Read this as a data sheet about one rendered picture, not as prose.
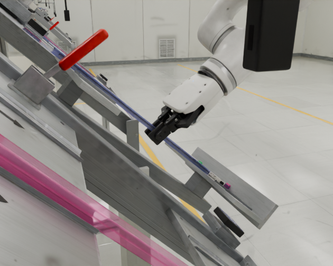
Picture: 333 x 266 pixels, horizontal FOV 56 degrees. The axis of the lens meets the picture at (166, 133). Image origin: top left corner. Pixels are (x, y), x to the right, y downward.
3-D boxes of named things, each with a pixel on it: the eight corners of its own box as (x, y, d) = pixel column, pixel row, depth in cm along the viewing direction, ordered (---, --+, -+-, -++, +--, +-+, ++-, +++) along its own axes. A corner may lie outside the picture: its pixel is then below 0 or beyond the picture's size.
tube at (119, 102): (223, 187, 79) (227, 184, 79) (227, 190, 78) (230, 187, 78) (51, 51, 53) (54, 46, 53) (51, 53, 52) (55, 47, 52)
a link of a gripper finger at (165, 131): (171, 112, 64) (147, 134, 64) (177, 116, 62) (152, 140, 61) (179, 123, 66) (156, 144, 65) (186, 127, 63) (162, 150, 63)
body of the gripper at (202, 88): (194, 63, 69) (156, 96, 68) (219, 70, 61) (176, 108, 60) (210, 88, 73) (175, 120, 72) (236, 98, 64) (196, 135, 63)
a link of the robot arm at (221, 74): (201, 55, 69) (191, 64, 69) (223, 60, 61) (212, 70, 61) (219, 84, 73) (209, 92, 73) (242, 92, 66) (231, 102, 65)
